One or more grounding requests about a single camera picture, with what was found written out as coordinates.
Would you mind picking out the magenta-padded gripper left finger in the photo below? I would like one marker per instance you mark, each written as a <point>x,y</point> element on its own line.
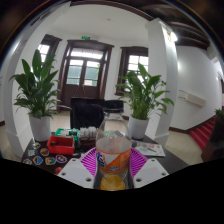
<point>75,171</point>

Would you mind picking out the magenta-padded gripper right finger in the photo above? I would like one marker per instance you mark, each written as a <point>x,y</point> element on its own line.
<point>150,171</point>

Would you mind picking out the orange drink plastic bottle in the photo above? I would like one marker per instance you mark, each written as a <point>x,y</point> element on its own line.
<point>113,150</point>

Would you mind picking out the small red toy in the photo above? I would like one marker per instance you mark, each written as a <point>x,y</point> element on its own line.
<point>58,170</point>

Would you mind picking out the purple round sticker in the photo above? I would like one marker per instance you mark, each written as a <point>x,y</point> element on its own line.
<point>61,158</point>

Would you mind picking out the white printed leaflet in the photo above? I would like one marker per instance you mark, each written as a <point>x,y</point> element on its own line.
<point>151,149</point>

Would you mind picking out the red plastic box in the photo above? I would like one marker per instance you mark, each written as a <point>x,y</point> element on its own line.
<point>60,145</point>

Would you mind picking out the orange round sticker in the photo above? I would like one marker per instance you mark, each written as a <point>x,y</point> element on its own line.
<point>44,152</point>

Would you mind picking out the blue shield sticker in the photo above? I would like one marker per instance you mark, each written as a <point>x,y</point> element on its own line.
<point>37,160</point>

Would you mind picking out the dark box of white packets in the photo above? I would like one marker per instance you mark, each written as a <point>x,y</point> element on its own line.
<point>87,133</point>

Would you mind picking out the green flat box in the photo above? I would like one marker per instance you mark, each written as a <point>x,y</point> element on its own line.
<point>65,132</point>

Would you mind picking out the white square sticker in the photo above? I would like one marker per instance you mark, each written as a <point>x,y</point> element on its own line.
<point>31,152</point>

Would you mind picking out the red carpeted staircase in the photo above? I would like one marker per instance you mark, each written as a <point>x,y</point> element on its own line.
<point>203,133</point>

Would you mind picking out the green potted plant white pot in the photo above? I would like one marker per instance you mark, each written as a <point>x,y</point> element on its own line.
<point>36,90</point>
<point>143,95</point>

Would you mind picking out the dark wooden double door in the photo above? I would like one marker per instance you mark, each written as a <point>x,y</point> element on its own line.
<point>85,71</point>

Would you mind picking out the dark framed window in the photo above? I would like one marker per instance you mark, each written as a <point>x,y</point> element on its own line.
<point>46,50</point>
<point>135,63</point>

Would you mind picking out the green exit sign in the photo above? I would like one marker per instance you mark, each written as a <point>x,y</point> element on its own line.
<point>85,37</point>

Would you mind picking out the dark wooden stair post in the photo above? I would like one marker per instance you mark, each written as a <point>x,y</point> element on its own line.
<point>215,140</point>

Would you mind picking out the white wall unit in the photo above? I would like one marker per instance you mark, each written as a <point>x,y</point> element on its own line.
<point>193,98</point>

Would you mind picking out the glowing wall lamp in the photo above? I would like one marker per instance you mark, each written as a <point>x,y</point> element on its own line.
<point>173,36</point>

